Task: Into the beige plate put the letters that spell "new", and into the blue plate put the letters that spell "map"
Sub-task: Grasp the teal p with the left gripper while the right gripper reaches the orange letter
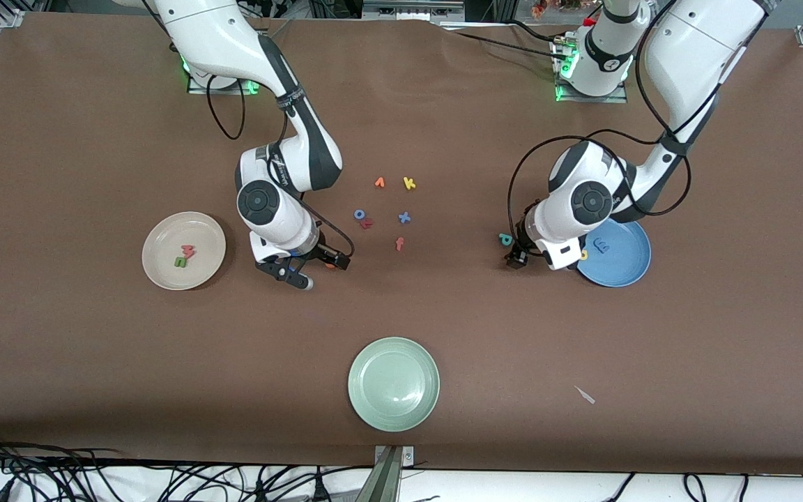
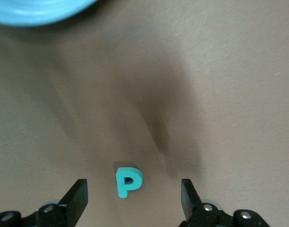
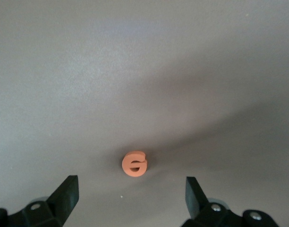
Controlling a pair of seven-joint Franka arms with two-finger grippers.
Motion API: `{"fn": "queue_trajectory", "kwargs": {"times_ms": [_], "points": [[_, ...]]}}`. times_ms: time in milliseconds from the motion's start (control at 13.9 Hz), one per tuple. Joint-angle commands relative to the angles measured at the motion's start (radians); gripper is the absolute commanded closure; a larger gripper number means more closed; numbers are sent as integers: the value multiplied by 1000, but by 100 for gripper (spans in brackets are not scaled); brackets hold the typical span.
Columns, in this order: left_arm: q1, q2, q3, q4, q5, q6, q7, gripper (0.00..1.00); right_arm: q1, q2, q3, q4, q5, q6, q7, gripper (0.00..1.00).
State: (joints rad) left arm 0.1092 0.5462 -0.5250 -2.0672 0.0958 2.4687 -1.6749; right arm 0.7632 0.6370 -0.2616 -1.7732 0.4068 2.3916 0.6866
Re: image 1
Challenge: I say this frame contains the black cable tangle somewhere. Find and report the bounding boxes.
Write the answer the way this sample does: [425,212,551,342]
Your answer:
[0,427,374,502]

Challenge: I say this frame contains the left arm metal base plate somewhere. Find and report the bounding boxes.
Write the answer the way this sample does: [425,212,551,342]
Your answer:
[553,35,629,104]

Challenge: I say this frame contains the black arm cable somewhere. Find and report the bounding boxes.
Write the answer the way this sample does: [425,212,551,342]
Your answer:
[507,0,692,245]
[206,87,355,260]

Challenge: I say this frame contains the black power cable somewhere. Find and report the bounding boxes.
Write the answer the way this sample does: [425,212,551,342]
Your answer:
[443,21,564,63]

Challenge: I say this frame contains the beige plate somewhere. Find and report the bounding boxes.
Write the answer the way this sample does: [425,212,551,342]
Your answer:
[142,211,227,291]

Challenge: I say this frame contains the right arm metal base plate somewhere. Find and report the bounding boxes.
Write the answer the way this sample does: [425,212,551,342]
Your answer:
[188,70,264,96]

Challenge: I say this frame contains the metal camera pole bracket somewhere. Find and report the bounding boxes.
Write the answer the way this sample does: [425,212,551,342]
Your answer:
[372,445,416,502]

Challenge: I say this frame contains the grey power strip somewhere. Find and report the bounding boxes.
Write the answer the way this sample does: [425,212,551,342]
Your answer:
[362,0,466,20]

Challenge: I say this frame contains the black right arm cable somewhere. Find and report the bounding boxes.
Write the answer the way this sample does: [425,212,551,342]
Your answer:
[206,87,355,260]

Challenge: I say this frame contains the orange decorative object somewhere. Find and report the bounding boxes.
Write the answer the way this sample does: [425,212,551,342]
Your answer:
[530,0,583,18]

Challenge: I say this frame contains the pale green plate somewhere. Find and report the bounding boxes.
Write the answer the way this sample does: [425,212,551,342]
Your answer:
[347,337,441,433]

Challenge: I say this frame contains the brown table cover sheet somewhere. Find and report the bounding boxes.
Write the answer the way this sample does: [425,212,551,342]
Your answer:
[0,14,803,476]

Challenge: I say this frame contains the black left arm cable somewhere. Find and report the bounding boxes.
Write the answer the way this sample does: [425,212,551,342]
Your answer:
[507,0,692,245]

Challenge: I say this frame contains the blue plate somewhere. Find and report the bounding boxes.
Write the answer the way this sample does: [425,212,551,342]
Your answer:
[576,218,652,288]

